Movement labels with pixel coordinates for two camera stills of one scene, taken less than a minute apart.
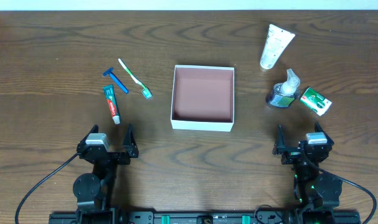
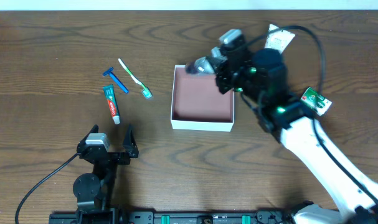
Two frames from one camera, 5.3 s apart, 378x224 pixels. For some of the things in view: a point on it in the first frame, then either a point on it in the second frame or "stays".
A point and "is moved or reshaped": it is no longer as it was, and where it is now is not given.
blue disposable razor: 109,73 stays
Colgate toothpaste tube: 111,100 stays
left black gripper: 113,154 stays
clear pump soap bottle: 284,93 is moved or reshaped
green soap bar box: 316,101 stays
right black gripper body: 296,150 → 223,76
